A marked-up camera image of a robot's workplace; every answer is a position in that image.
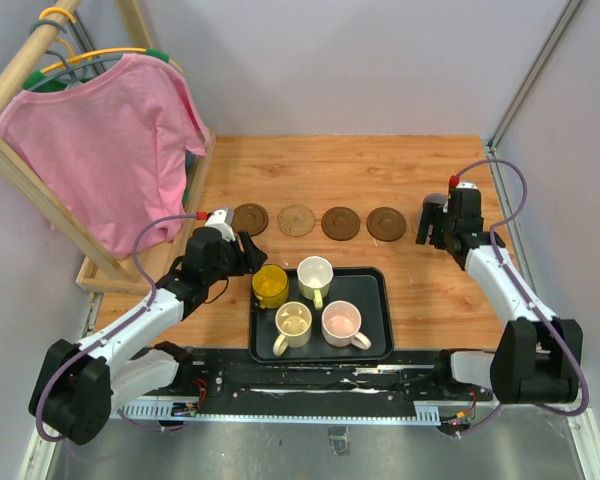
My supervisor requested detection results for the woven rattan coaster left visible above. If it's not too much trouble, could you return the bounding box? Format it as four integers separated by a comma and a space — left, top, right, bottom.
277, 204, 316, 237

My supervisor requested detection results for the brown wooden coaster right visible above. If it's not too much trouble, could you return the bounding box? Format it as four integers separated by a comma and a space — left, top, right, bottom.
366, 207, 407, 242

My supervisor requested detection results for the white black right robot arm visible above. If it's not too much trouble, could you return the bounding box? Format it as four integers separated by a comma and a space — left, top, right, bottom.
416, 182, 584, 405

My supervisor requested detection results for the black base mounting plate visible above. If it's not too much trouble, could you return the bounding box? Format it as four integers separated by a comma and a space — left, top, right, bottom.
135, 342, 493, 400

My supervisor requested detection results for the white ceramic mug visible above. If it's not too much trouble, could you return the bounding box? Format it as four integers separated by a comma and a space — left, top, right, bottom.
296, 256, 334, 310

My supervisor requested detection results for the brown wooden coaster middle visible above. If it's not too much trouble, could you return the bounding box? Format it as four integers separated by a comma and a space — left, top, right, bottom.
321, 207, 360, 241

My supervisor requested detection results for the cream ceramic mug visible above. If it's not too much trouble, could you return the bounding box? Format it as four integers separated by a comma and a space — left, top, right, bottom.
272, 301, 312, 356

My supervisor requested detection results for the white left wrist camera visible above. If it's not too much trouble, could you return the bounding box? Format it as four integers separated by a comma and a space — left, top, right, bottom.
204, 207, 236, 241

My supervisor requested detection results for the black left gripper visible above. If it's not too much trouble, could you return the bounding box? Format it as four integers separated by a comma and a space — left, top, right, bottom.
205, 230, 268, 285

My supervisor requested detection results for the pink ceramic mug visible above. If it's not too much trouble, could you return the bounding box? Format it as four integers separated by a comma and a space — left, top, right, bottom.
321, 301, 372, 350

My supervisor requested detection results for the aluminium frame rail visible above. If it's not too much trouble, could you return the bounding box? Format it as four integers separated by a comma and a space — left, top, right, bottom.
87, 389, 494, 432

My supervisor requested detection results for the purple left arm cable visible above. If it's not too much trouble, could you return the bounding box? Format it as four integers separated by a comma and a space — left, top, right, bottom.
34, 212, 204, 444

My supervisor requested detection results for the yellow transparent cup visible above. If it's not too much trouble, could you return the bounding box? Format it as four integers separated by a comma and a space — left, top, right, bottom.
251, 264, 289, 309

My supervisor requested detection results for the wooden clothes rack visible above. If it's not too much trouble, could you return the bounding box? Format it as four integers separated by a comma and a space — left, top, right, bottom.
0, 0, 217, 300

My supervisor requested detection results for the yellow clothes hanger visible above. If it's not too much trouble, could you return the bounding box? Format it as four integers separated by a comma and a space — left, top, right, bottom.
41, 1, 184, 73

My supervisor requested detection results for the woven rattan coaster right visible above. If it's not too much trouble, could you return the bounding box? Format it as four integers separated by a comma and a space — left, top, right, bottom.
411, 216, 421, 235

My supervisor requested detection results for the brown wooden coaster left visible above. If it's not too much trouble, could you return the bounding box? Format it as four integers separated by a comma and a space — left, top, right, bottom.
232, 203, 269, 237

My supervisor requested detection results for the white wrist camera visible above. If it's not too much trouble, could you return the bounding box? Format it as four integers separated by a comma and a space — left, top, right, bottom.
448, 175, 478, 194
204, 207, 236, 241

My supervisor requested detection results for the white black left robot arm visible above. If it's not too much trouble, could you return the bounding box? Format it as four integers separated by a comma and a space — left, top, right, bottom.
29, 226, 268, 445

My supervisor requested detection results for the purple transparent cup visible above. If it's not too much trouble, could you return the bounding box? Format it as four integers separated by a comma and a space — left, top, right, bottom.
418, 193, 448, 225

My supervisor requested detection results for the pink t-shirt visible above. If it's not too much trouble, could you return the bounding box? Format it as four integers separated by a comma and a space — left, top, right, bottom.
0, 53, 210, 258

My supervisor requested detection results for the grey clothes hanger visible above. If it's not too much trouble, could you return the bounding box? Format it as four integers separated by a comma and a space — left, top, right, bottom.
22, 7, 123, 93

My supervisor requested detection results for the brown wooden coaster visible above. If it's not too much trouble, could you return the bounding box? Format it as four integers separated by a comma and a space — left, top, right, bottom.
321, 207, 360, 241
232, 203, 269, 237
366, 207, 407, 242

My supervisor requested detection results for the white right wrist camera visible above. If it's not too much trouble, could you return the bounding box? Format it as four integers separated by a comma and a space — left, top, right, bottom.
448, 175, 478, 194

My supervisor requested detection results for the woven rattan coaster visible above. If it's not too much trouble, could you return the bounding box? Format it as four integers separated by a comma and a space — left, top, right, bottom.
277, 204, 316, 237
411, 216, 421, 235

